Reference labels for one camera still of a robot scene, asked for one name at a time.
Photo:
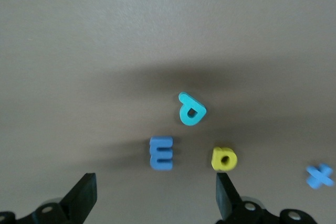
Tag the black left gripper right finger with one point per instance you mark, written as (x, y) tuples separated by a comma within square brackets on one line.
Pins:
[(231, 208)]

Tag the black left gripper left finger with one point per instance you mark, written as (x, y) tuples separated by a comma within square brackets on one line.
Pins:
[(76, 203)]

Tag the yellow foam letter a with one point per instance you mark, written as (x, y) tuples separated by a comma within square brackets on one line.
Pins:
[(216, 158)]

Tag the blue foam letter m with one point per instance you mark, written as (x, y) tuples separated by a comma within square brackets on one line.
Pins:
[(155, 153)]

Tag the teal foam letter p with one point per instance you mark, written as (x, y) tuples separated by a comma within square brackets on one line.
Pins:
[(185, 113)]

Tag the blue foam letter x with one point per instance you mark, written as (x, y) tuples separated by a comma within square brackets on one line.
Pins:
[(319, 176)]

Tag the brown table cover sheet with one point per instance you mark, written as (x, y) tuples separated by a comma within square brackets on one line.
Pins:
[(105, 37)]

